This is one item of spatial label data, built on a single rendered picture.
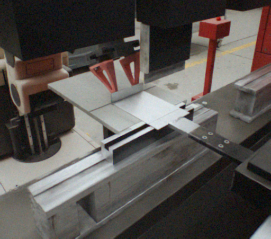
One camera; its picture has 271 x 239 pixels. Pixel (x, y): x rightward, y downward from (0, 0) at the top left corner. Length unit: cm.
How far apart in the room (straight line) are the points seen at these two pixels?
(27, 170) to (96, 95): 105
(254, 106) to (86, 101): 43
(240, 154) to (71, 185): 25
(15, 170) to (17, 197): 104
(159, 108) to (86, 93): 17
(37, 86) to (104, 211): 85
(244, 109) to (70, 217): 53
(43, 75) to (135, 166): 88
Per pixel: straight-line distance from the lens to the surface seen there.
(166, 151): 53
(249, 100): 79
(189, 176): 59
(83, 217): 50
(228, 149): 46
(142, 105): 55
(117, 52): 56
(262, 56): 135
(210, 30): 232
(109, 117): 52
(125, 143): 46
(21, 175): 158
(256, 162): 39
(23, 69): 125
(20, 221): 54
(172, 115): 53
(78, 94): 62
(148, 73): 45
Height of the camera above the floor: 127
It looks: 27 degrees down
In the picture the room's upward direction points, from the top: straight up
